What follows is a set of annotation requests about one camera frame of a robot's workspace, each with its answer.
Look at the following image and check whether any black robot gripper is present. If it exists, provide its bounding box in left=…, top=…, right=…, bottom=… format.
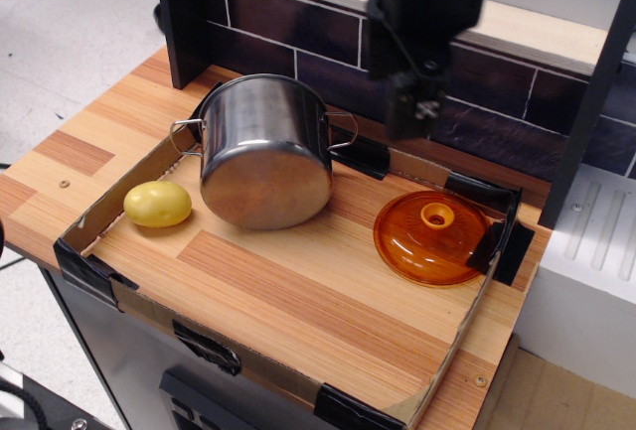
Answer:
left=366, top=0, right=483, bottom=141

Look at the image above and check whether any stainless steel pot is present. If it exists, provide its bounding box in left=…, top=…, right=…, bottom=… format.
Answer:
left=169, top=73, right=359, bottom=230

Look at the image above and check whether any cardboard fence with black tape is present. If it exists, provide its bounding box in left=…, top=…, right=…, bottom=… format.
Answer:
left=53, top=80, right=537, bottom=430

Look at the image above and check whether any dark tiled backsplash shelf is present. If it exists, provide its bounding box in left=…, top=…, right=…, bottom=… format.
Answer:
left=160, top=0, right=635, bottom=224

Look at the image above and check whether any orange glass lid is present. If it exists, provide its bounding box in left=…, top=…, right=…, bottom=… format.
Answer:
left=374, top=192, right=496, bottom=287

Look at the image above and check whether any yellow potato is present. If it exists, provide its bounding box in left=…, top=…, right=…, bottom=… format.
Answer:
left=123, top=181, right=192, bottom=228

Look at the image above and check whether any white ribbed sink unit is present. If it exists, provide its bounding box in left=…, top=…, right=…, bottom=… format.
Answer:
left=515, top=165, right=635, bottom=397

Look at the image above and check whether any black control panel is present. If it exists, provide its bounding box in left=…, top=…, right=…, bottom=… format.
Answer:
left=159, top=371, right=320, bottom=429

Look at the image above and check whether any black braided cable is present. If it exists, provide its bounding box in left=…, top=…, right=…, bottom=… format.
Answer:
left=0, top=380, right=59, bottom=430

